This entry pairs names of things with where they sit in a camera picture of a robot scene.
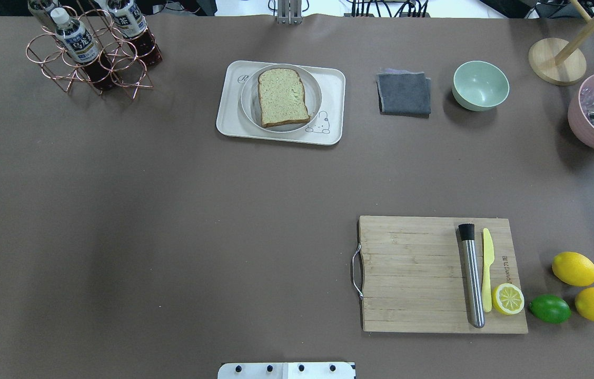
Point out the bread slice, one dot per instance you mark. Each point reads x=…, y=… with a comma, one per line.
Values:
x=282, y=98

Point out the white round plate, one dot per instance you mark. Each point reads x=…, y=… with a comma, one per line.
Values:
x=249, y=99

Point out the cream rectangular tray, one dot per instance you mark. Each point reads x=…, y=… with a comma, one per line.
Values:
x=326, y=128

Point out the grey folded cloth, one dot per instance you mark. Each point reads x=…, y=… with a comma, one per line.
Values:
x=405, y=93

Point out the steel muddler black tip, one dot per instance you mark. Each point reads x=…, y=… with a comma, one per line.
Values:
x=472, y=276

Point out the yellow plastic knife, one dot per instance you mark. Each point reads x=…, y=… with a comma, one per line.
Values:
x=488, y=259

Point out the mint green bowl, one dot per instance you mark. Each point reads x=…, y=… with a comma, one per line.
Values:
x=479, y=86

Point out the tea bottle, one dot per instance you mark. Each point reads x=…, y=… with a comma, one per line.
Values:
x=41, y=10
x=82, y=46
x=133, y=26

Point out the half lemon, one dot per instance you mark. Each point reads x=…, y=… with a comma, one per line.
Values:
x=508, y=299

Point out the green lime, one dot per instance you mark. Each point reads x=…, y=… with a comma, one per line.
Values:
x=550, y=308

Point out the yellow lemon near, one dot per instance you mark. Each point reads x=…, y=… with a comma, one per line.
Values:
x=573, y=268

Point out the wooden mug tree stand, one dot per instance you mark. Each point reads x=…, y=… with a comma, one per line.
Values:
x=560, y=62

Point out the aluminium frame post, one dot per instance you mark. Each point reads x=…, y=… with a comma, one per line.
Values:
x=288, y=12

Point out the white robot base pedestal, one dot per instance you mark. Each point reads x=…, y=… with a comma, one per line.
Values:
x=288, y=370

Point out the copper wire bottle rack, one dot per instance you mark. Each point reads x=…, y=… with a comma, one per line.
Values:
x=106, y=45

